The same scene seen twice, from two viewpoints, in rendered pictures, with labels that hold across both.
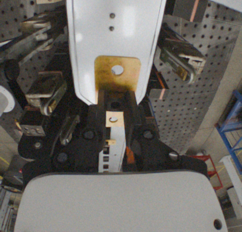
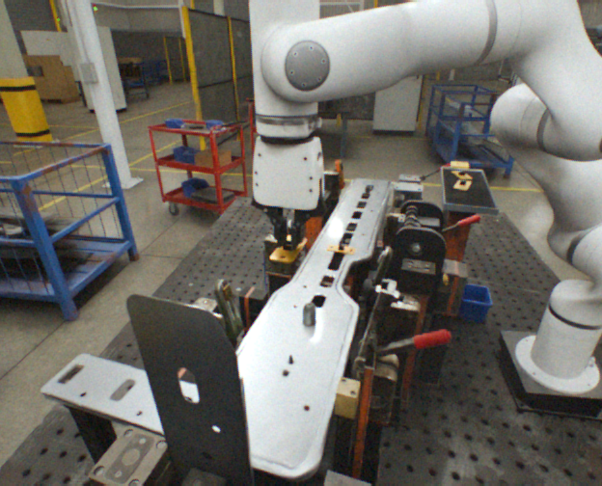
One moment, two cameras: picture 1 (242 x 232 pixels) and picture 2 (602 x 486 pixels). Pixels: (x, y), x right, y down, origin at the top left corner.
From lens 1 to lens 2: 46 cm
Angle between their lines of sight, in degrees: 18
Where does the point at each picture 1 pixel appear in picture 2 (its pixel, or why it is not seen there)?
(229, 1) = (129, 372)
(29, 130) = (423, 266)
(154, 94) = (259, 293)
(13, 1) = not seen: outside the picture
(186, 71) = (224, 291)
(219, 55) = (124, 357)
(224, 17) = not seen: hidden behind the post
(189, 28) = not seen: hidden behind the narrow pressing
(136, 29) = (262, 356)
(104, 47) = (305, 346)
